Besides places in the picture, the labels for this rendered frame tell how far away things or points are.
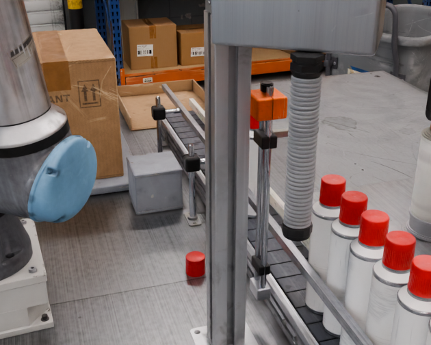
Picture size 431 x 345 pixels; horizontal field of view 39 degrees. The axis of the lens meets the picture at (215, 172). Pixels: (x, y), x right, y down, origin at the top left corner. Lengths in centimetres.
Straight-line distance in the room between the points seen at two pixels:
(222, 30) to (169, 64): 410
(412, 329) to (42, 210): 45
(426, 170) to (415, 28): 287
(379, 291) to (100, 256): 57
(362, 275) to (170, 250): 47
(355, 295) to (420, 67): 241
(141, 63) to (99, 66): 341
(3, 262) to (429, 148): 69
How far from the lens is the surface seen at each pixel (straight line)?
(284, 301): 93
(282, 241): 92
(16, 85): 75
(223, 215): 78
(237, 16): 64
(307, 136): 64
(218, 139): 73
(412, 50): 306
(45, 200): 77
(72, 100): 130
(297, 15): 63
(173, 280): 106
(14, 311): 97
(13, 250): 96
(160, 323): 97
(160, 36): 468
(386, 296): 72
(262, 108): 78
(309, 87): 62
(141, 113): 181
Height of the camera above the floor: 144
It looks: 25 degrees down
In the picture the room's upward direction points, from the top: straight up
